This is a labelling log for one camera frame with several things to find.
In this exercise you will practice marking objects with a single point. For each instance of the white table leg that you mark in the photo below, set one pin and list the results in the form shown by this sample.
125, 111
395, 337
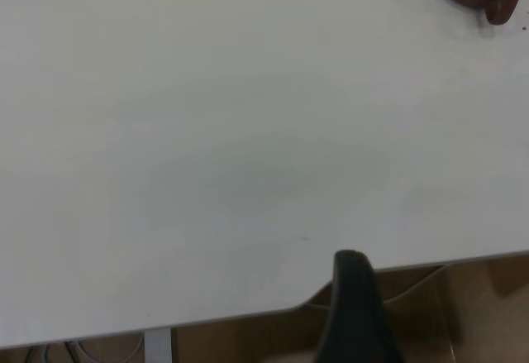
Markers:
158, 345

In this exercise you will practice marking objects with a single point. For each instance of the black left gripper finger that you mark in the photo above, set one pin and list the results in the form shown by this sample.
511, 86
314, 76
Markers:
355, 317

